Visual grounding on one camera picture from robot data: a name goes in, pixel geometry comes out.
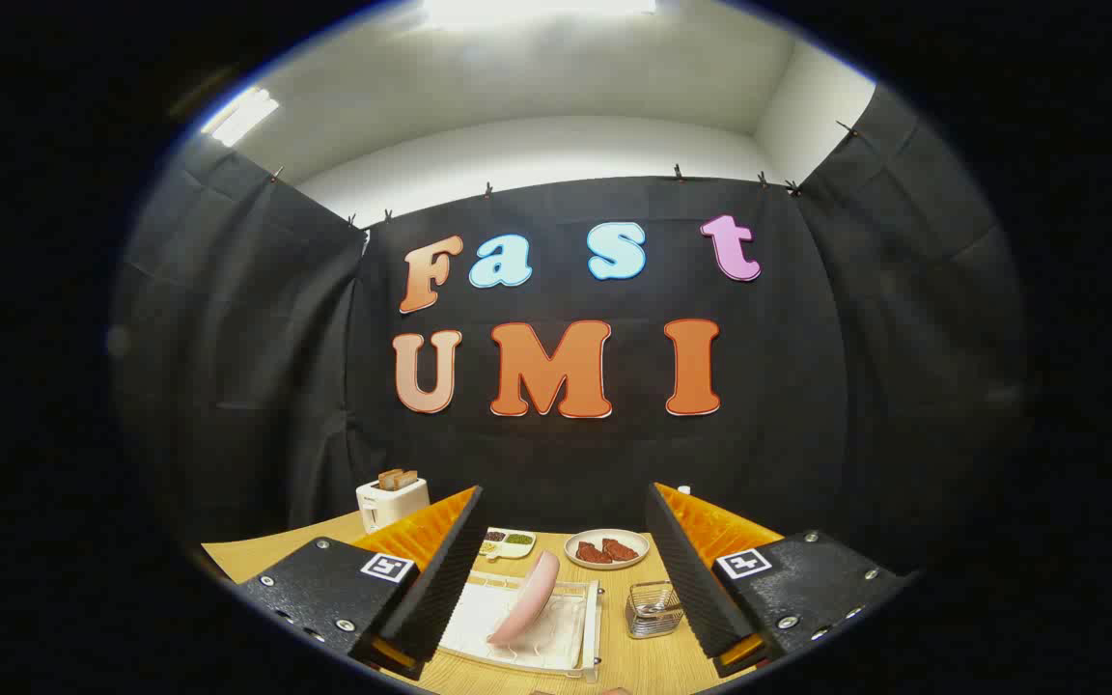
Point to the ceiling light panel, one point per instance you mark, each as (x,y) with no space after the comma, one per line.
(239,118)

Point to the row of cloth clips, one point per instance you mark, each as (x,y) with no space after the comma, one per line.
(679,174)

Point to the white toaster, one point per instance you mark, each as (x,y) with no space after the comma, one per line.
(392,504)

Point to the black backdrop cloth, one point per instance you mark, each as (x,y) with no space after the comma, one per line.
(604,454)

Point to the toast slices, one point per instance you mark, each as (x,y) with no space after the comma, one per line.
(398,478)

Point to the pink plate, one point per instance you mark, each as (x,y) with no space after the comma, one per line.
(529,598)

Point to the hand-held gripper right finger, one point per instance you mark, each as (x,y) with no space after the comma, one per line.
(686,569)

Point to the white divided condiment dish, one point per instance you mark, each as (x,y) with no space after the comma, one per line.
(510,545)

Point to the red meat piece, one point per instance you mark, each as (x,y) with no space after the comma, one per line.
(621,549)
(592,553)

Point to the white plate with meat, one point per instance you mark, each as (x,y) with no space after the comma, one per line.
(606,551)

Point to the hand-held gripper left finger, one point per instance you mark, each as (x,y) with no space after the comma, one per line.
(445,569)

